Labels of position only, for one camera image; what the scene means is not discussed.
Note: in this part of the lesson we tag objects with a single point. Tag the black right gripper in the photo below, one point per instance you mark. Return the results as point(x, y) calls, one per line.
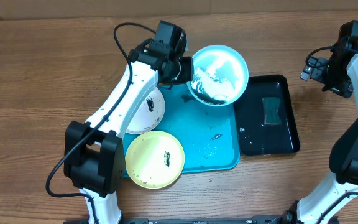
point(345, 88)

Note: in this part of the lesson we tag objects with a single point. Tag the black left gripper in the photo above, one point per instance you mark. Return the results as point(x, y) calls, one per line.
point(186, 73)

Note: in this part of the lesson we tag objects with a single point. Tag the light blue plate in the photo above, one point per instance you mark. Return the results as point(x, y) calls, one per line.
point(220, 75)

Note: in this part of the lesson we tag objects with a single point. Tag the pink speckled plate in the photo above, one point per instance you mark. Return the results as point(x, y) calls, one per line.
point(149, 114)

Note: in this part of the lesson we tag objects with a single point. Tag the green scouring sponge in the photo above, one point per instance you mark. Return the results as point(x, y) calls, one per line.
point(271, 106)

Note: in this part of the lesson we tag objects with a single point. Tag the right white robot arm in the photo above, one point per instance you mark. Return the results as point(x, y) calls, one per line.
point(340, 185)

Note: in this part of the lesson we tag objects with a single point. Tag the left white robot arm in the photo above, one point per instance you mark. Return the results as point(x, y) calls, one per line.
point(94, 154)

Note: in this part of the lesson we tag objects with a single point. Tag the teal plastic tray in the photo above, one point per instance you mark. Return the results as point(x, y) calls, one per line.
point(207, 133)

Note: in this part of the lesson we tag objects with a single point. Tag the black water tray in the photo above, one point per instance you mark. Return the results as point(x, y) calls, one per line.
point(254, 137)

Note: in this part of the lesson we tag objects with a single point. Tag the yellow plate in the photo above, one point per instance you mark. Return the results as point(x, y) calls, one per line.
point(155, 160)

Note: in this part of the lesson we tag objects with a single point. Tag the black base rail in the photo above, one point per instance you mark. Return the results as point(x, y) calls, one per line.
point(260, 219)

